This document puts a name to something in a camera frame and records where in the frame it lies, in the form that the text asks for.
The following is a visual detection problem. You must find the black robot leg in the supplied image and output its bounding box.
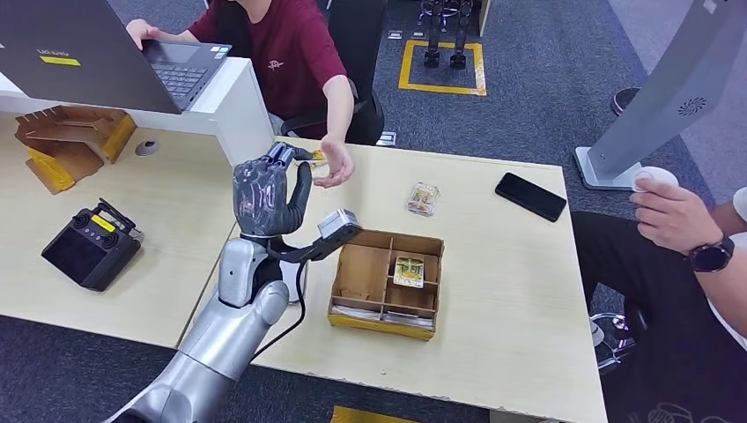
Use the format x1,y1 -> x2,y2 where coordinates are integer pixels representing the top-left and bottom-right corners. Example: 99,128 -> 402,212
419,0 -> 443,68
447,0 -> 473,71

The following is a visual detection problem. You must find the grey kiosk stand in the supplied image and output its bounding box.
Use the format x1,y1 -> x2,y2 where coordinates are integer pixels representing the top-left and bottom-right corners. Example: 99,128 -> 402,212
573,0 -> 747,193

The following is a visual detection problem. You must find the white desk shelf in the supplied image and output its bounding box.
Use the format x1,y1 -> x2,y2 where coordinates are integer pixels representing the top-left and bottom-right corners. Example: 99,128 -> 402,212
0,56 -> 276,168

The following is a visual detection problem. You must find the yellow floor tape strip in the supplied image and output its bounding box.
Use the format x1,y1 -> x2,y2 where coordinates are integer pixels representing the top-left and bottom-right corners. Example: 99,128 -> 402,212
329,404 -> 423,423

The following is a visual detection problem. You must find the black office chair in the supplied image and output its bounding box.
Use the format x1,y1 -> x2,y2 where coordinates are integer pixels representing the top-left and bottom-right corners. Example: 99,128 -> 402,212
279,0 -> 388,146

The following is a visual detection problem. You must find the wrapped yellow card packet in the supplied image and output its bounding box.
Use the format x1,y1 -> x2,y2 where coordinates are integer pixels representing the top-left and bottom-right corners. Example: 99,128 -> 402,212
405,181 -> 441,219

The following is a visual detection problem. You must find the person's left hand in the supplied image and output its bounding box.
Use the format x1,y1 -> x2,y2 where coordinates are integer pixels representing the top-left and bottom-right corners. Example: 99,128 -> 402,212
630,177 -> 725,254
313,137 -> 356,189

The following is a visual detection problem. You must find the small white object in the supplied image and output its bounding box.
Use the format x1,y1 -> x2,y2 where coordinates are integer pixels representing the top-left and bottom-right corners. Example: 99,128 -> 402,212
632,166 -> 680,195

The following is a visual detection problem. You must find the black round floor base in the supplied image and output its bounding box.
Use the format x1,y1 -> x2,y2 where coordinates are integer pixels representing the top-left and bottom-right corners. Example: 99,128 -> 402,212
610,86 -> 641,116

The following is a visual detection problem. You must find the yellow floor tape square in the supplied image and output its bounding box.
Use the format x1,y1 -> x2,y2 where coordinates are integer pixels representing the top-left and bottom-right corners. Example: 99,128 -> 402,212
397,39 -> 488,97

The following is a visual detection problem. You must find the grey white card reader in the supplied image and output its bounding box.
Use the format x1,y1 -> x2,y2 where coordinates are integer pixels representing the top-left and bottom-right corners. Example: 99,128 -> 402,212
278,259 -> 308,305

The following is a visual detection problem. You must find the white card stack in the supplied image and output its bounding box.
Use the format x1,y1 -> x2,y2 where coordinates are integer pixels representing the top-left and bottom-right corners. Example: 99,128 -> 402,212
331,305 -> 381,322
381,311 -> 437,330

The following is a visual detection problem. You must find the person's right hand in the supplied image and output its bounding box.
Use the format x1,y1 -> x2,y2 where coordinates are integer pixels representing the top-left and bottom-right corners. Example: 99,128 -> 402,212
125,19 -> 160,51

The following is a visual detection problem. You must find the person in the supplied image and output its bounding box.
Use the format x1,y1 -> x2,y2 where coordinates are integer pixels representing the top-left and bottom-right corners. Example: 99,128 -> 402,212
125,0 -> 357,189
570,166 -> 747,423

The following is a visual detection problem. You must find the stepped wooden card rack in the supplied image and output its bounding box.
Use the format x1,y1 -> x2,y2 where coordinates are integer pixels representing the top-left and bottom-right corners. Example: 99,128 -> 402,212
13,105 -> 137,197

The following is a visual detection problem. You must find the black smartphone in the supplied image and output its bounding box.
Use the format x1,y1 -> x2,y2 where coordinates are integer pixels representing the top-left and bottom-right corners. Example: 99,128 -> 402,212
494,171 -> 569,224

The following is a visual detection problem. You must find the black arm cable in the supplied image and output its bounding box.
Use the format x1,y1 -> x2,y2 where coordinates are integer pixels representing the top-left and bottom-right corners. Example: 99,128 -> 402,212
249,259 -> 309,364

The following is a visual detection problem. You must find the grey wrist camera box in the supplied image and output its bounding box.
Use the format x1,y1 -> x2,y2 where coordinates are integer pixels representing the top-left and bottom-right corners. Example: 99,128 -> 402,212
267,208 -> 364,265

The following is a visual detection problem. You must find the black remote controller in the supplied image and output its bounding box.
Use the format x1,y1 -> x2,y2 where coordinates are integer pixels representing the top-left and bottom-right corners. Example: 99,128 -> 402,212
40,197 -> 144,293

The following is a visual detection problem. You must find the black wristwatch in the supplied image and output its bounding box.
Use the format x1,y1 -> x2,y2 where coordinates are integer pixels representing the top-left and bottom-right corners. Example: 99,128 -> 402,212
687,234 -> 737,274

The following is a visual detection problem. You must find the wooden compartment box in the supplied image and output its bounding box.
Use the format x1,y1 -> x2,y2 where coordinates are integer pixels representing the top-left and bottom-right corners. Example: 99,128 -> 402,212
326,227 -> 447,342

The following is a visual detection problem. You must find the chrome chair base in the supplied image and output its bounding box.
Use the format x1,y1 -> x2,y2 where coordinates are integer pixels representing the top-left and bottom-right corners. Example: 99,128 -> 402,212
588,311 -> 639,376

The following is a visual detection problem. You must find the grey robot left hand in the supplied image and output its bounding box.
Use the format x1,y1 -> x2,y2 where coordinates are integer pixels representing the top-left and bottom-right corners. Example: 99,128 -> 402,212
232,141 -> 314,240

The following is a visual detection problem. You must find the dark grey laptop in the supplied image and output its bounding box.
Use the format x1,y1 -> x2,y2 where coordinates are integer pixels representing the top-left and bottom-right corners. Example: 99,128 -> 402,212
0,0 -> 233,116

